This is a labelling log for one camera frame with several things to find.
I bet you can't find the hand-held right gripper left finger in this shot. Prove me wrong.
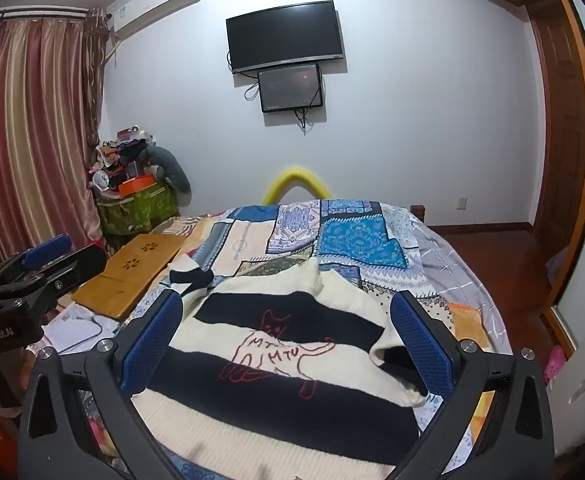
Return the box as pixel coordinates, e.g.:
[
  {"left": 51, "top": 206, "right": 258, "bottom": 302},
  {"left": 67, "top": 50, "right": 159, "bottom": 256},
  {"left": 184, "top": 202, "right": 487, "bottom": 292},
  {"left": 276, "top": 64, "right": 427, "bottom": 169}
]
[{"left": 17, "top": 287, "right": 188, "bottom": 480}]

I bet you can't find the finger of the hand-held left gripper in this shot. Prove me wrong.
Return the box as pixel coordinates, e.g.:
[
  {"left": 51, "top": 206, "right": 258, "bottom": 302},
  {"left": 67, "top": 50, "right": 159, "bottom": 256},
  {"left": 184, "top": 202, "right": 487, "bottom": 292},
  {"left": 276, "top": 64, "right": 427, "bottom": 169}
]
[
  {"left": 20, "top": 234, "right": 72, "bottom": 273},
  {"left": 47, "top": 244, "right": 108, "bottom": 293}
]

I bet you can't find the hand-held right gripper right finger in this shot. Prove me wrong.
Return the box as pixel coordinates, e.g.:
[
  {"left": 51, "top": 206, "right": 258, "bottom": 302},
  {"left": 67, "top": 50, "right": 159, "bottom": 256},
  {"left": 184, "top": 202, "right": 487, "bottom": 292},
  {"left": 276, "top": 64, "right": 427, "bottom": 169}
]
[{"left": 390, "top": 290, "right": 556, "bottom": 480}]

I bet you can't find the black white striped sweater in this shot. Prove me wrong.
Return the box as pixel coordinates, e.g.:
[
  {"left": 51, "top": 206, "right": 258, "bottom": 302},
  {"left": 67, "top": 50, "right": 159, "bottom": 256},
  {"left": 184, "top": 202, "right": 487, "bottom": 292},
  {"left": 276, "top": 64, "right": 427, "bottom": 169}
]
[{"left": 131, "top": 255, "right": 446, "bottom": 480}]

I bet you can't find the wooden lap desk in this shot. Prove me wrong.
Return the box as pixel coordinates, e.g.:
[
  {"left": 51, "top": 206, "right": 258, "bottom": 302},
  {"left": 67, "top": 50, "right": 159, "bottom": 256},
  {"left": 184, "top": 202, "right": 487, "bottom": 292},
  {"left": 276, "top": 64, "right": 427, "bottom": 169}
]
[{"left": 71, "top": 234, "right": 186, "bottom": 321}]

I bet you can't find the white cloth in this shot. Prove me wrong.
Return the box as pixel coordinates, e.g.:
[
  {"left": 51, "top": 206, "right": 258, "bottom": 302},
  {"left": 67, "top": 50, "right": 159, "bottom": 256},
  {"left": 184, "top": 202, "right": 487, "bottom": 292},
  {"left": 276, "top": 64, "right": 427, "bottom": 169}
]
[{"left": 40, "top": 302, "right": 120, "bottom": 356}]

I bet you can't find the orange box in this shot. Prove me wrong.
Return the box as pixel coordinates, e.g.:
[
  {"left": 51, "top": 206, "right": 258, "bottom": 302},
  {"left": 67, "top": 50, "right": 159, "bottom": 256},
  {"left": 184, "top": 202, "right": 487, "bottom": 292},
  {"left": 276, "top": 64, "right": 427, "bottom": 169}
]
[{"left": 118, "top": 175, "right": 156, "bottom": 197}]

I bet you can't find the pile of household clutter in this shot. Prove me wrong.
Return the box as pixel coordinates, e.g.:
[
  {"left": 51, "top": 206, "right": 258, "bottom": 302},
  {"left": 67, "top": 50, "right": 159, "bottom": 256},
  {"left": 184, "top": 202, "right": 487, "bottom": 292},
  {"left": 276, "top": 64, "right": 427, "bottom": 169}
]
[{"left": 88, "top": 125, "right": 156, "bottom": 196}]

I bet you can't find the red striped curtain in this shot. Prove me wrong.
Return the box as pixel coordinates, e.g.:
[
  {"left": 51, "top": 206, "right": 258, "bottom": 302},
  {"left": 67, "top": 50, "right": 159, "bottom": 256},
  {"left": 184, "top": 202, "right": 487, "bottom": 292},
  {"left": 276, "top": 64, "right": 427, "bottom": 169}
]
[{"left": 0, "top": 7, "right": 108, "bottom": 266}]

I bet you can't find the patchwork printed blanket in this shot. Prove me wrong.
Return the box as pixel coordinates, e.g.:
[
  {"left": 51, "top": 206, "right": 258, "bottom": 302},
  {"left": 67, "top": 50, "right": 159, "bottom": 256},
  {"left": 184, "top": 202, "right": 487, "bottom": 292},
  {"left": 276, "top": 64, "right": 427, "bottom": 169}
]
[{"left": 72, "top": 199, "right": 496, "bottom": 480}]

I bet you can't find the grey plush toy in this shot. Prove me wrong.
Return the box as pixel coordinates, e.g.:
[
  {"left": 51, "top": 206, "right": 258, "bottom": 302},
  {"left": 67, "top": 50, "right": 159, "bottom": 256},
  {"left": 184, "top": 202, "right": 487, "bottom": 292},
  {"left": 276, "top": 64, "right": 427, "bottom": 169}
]
[{"left": 145, "top": 142, "right": 192, "bottom": 193}]

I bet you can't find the pink slipper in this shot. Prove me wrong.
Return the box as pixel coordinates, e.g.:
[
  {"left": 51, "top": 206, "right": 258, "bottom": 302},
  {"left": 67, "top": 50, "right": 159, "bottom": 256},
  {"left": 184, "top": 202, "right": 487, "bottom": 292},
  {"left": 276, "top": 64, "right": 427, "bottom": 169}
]
[{"left": 545, "top": 345, "right": 568, "bottom": 386}]

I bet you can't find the yellow foam tube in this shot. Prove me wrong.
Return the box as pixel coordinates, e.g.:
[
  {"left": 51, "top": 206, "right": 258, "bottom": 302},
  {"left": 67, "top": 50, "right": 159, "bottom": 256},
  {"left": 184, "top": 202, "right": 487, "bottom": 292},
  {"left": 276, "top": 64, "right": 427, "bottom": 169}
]
[{"left": 262, "top": 164, "right": 332, "bottom": 206}]

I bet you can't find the brown wooden door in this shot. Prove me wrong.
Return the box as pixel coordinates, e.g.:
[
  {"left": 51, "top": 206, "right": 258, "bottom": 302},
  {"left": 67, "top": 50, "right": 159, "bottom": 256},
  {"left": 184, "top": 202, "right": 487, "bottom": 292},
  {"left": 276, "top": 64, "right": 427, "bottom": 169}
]
[{"left": 525, "top": 0, "right": 585, "bottom": 351}]

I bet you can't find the white air conditioner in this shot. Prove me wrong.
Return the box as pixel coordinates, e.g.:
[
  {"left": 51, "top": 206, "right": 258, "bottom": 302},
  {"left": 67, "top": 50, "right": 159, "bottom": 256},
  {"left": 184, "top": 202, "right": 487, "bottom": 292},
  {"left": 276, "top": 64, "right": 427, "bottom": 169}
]
[{"left": 108, "top": 0, "right": 202, "bottom": 40}]

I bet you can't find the small black monitor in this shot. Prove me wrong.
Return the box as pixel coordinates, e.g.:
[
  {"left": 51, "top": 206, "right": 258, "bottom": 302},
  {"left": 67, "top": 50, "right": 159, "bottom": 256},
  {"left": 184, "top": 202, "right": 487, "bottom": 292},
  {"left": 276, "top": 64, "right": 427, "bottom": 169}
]
[{"left": 257, "top": 63, "right": 323, "bottom": 113}]

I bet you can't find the white curtain rail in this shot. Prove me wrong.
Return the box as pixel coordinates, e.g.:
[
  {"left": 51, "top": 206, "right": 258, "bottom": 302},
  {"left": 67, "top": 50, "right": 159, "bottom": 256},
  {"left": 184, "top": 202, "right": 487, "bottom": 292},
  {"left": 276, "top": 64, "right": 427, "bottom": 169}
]
[{"left": 0, "top": 6, "right": 90, "bottom": 25}]

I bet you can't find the black cable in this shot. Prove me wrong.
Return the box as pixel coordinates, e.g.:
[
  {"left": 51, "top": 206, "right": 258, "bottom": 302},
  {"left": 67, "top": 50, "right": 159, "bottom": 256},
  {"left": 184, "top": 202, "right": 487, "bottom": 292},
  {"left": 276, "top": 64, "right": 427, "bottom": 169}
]
[{"left": 295, "top": 106, "right": 319, "bottom": 134}]

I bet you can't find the black wall television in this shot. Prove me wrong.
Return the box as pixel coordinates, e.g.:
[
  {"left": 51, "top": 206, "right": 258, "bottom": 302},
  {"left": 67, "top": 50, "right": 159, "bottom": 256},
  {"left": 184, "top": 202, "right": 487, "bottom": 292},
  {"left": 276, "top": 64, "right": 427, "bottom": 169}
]
[{"left": 226, "top": 1, "right": 346, "bottom": 75}]

